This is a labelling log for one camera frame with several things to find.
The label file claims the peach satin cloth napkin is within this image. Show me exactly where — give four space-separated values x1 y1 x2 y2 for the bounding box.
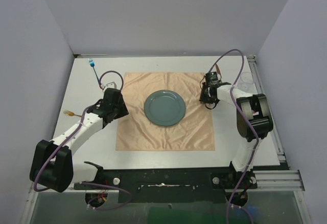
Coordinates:
116 72 215 151

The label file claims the teal round plate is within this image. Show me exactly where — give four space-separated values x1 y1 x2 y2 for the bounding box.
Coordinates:
144 90 186 127

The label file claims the blue fork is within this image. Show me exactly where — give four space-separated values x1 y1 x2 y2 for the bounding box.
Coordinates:
88 58 101 86

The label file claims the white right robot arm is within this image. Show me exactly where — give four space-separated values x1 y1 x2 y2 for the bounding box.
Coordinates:
199 72 273 188

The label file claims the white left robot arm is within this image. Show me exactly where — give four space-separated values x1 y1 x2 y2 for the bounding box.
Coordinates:
30 88 129 192

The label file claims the copper table knife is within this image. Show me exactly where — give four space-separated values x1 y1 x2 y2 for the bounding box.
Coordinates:
215 64 222 79

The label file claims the clear drinking glass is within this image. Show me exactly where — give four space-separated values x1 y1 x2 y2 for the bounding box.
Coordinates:
237 72 254 92

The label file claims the gold fork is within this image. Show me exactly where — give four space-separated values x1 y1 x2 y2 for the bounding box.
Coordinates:
63 110 82 118

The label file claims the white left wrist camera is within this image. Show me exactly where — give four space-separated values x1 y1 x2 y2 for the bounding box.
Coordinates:
104 81 117 89

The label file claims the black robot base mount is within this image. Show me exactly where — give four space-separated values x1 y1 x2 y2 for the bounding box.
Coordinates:
74 167 258 204

